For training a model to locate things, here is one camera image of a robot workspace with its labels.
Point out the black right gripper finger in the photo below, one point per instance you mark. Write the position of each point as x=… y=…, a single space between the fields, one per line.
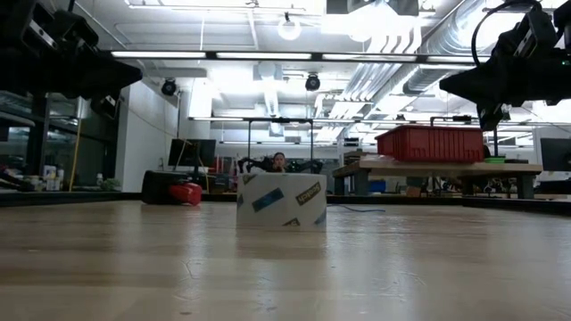
x=508 y=46
x=486 y=84

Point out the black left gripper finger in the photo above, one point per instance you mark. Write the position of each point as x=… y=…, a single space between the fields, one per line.
x=85 y=33
x=98 y=78

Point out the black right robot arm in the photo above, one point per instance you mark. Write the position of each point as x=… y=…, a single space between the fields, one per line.
x=564 y=11

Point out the black background robot arm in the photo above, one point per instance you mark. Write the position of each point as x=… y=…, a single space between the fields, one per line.
x=254 y=164
x=308 y=166

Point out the black round ceiling speaker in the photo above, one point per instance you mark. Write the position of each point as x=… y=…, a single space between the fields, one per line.
x=312 y=82
x=168 y=87

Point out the green bowl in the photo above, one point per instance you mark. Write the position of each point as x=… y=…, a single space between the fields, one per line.
x=494 y=159

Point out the large red plastic bin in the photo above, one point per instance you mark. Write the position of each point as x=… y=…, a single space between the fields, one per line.
x=430 y=145

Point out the wooden workbench grey legs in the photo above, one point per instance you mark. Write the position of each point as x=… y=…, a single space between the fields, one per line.
x=468 y=168

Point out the black computer monitor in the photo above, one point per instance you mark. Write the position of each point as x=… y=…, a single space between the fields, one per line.
x=555 y=153
x=192 y=152

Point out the white plastic container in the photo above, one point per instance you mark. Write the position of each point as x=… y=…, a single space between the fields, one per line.
x=50 y=178

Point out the black case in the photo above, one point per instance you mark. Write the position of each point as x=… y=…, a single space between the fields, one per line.
x=156 y=187

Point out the red object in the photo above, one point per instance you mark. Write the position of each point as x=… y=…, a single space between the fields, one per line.
x=187 y=194

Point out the blue bin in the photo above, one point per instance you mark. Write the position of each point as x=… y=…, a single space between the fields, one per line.
x=377 y=186

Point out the overhead LED light bar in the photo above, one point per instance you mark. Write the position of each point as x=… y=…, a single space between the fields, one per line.
x=267 y=55

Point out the person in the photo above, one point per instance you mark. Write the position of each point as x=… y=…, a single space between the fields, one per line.
x=279 y=161

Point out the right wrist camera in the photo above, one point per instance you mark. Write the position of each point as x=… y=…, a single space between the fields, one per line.
x=490 y=116

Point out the black camera stand rig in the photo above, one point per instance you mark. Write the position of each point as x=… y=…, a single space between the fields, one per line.
x=450 y=118

